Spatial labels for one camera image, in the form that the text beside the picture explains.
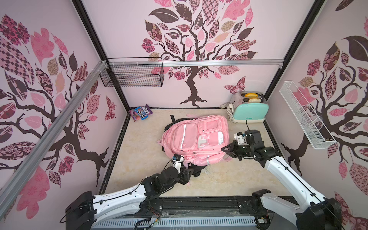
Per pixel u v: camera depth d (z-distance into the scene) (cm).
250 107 101
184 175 67
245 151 65
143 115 114
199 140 85
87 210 44
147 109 118
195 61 92
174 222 70
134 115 114
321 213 38
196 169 76
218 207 75
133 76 122
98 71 80
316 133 73
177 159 68
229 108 113
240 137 74
